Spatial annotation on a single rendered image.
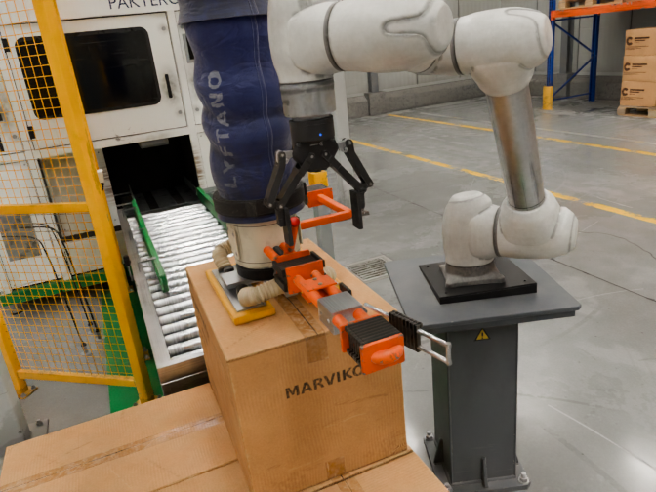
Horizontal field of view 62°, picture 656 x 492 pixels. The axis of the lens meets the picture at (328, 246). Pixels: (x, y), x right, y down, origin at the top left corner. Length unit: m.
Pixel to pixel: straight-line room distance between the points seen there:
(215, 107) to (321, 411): 0.72
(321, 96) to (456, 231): 0.92
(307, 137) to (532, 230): 0.89
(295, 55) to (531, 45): 0.60
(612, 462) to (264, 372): 1.52
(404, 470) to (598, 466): 1.05
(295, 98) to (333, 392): 0.69
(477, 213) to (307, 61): 0.96
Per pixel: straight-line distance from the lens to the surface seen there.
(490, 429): 2.04
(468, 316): 1.64
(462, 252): 1.74
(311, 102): 0.90
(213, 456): 1.58
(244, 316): 1.28
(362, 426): 1.38
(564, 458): 2.34
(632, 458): 2.41
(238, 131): 1.25
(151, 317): 2.27
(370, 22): 0.82
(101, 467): 1.68
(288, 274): 1.14
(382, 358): 0.85
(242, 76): 1.24
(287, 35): 0.89
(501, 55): 1.32
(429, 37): 0.81
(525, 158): 1.51
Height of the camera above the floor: 1.53
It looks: 20 degrees down
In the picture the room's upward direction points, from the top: 6 degrees counter-clockwise
